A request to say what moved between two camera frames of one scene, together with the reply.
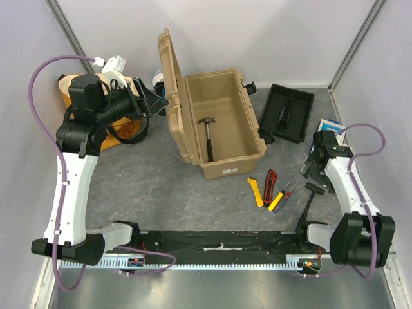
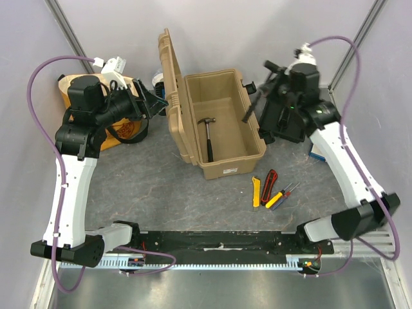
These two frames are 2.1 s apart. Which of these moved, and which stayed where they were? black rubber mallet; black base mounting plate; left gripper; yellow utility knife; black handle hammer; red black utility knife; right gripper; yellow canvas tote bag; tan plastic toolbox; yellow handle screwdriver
Moved: right gripper; yellow utility knife; black rubber mallet; yellow handle screwdriver
Stayed: yellow canvas tote bag; black handle hammer; left gripper; tan plastic toolbox; black base mounting plate; red black utility knife
